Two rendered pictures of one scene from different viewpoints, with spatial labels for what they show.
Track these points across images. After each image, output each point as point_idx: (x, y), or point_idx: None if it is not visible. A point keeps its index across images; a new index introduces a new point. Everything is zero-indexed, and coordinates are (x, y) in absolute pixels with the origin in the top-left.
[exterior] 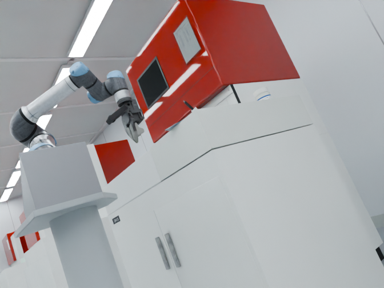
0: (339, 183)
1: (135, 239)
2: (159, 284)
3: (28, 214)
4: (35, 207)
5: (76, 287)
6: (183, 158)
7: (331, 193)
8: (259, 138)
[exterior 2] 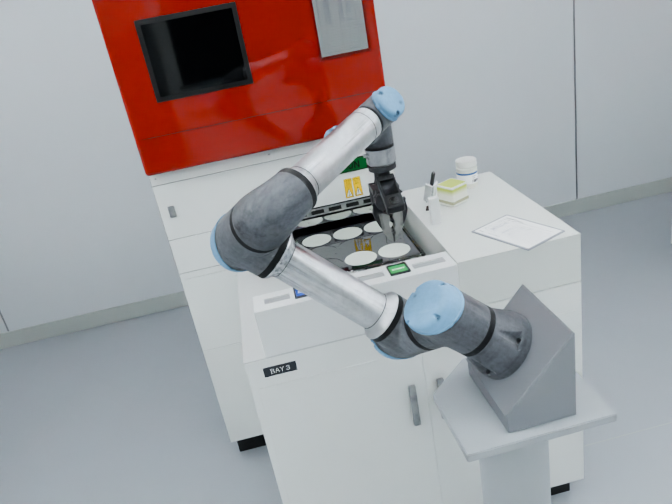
0: None
1: (339, 394)
2: (376, 448)
3: (528, 418)
4: (575, 406)
5: (542, 489)
6: (527, 284)
7: None
8: None
